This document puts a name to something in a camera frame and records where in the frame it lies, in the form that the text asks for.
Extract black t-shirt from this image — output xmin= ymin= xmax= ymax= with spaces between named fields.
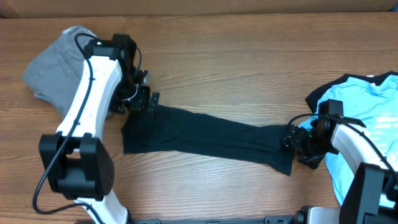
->
xmin=121 ymin=105 xmax=295 ymax=175

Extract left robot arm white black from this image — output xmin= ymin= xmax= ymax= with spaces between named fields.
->
xmin=32 ymin=34 xmax=159 ymax=223

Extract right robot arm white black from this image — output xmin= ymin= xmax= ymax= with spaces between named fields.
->
xmin=283 ymin=100 xmax=397 ymax=224

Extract black garment under blue shirt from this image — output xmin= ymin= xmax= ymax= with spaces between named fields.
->
xmin=305 ymin=71 xmax=397 ymax=113

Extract folded grey shorts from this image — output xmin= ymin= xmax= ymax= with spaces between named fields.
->
xmin=22 ymin=26 xmax=94 ymax=118

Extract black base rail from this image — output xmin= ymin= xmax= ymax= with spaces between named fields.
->
xmin=127 ymin=214 xmax=307 ymax=224

